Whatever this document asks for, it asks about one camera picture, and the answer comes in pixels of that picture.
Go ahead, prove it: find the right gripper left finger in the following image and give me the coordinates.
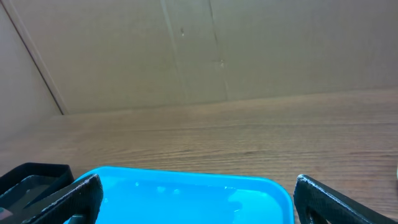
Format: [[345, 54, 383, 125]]
[[22, 174, 103, 223]]

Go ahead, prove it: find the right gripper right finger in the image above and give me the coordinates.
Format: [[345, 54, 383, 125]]
[[294, 174, 397, 224]]

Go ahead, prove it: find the teal plastic tray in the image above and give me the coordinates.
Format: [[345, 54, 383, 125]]
[[82, 167, 295, 224]]

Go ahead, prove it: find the black water tray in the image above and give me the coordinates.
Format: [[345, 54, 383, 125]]
[[1, 162, 75, 221]]

